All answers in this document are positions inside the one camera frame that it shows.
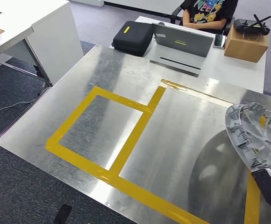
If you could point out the brown cardboard box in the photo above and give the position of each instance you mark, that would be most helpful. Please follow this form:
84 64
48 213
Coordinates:
243 46

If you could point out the silver plastic wheel hubcap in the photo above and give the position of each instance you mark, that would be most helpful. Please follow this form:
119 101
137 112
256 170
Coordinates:
254 139

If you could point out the black desk chair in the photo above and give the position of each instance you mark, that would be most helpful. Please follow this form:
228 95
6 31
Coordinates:
175 13

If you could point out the brown clear tape strip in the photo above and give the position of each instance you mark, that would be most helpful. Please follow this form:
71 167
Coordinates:
172 84

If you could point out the black smartphone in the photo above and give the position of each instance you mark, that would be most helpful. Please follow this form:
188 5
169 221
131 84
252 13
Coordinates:
219 40

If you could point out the grey laptop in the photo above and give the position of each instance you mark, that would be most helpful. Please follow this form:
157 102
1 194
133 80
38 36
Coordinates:
182 43

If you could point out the steel workbench table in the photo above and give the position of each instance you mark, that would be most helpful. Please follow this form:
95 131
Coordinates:
172 130

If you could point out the black device with antennas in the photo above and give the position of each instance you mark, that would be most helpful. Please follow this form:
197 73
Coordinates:
245 26

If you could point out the black zip case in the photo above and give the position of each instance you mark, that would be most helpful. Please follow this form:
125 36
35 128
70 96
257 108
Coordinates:
130 38

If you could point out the yellow tape on workbench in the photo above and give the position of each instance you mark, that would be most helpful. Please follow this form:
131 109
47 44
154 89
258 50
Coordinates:
130 133

